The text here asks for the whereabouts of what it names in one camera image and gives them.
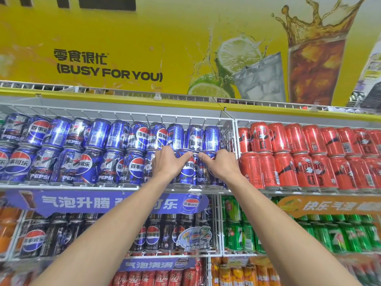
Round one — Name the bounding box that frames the row of orange bottles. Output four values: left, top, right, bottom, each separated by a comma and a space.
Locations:
0, 199, 26, 262

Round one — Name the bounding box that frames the person's right hand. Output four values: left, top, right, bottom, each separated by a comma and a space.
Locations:
198, 149, 242, 185

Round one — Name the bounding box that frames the hanging promotion tag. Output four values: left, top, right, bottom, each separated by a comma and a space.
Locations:
176, 226, 214, 252

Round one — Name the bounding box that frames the orange shelf sign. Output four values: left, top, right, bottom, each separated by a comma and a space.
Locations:
276, 195, 381, 217

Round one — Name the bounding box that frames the row of red cola cans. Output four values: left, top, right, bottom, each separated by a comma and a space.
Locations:
110, 263, 206, 286

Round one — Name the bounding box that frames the row of orange drink cans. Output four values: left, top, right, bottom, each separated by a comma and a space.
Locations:
211, 258, 281, 286

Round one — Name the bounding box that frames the stack of red cans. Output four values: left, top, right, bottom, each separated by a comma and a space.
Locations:
238, 121, 381, 191

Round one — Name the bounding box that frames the blue soda can round logo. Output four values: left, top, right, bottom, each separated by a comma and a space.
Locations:
174, 149, 199, 186

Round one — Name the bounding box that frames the row of black cans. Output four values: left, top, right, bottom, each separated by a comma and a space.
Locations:
18, 212, 215, 259

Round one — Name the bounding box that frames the stack of blue cans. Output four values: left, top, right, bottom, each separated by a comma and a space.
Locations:
0, 112, 223, 187

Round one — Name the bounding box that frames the white wire shelf rack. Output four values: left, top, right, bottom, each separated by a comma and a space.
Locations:
0, 80, 381, 286

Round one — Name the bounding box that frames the yellow advertising banner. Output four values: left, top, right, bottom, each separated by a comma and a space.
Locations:
0, 0, 372, 107

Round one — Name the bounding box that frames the person's left hand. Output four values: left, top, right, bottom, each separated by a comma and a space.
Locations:
151, 145, 194, 185

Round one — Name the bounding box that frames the small purple shelf sign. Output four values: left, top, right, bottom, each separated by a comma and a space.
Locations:
118, 257, 197, 272

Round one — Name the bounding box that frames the person's right forearm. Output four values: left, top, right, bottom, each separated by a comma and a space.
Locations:
226, 175, 363, 286

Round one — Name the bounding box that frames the person's left forearm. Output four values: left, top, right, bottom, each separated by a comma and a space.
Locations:
30, 175, 176, 286

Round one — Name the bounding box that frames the large purple shelf sign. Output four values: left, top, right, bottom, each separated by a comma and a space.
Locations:
5, 188, 209, 217

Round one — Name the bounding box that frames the row of green cans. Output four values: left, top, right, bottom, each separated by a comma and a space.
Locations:
222, 196, 381, 255

